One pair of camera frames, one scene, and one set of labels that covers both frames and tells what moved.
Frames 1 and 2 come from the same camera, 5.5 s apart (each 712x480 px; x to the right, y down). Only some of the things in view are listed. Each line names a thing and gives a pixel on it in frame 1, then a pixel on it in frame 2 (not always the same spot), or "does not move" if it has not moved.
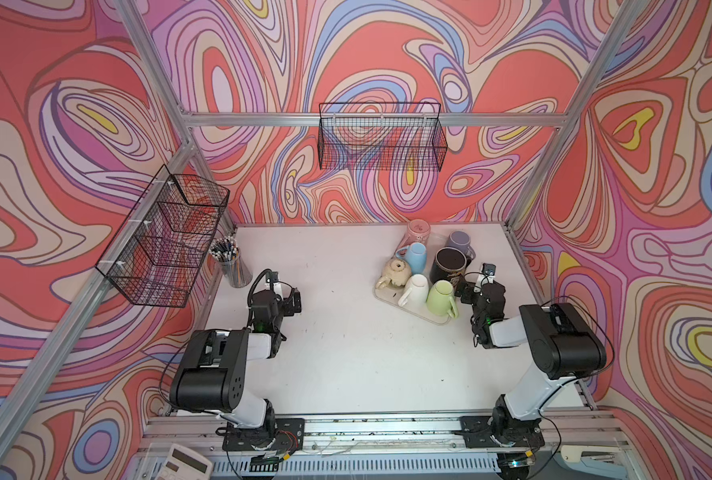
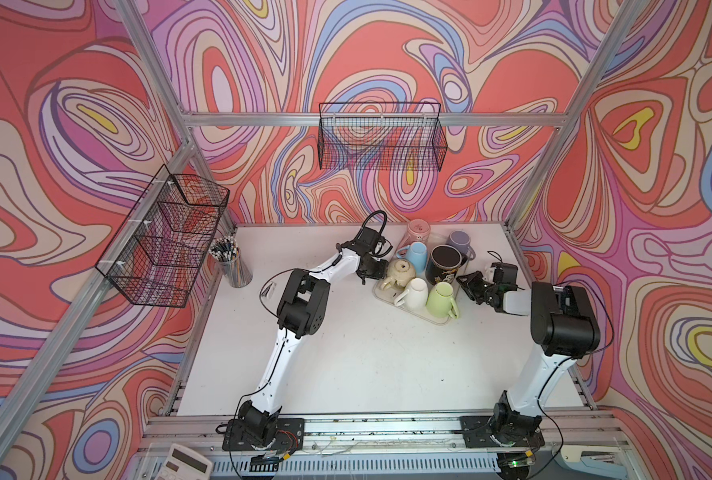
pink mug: [418, 231] does not move
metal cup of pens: [225, 252] does not move
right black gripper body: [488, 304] -> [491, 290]
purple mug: [460, 239] does not move
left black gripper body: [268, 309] -> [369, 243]
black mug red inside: [449, 261] does not move
